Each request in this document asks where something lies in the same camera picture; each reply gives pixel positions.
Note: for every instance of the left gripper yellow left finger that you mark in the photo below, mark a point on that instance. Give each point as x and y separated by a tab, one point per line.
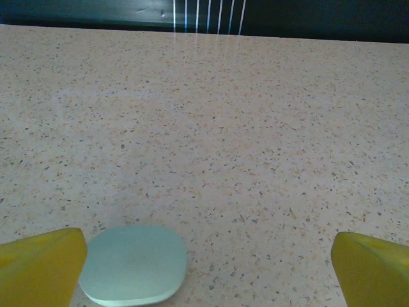
35	272

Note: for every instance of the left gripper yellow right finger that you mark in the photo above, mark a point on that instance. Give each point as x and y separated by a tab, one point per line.
374	275

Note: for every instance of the blue earbud charging case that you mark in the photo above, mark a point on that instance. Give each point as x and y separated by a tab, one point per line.
134	265

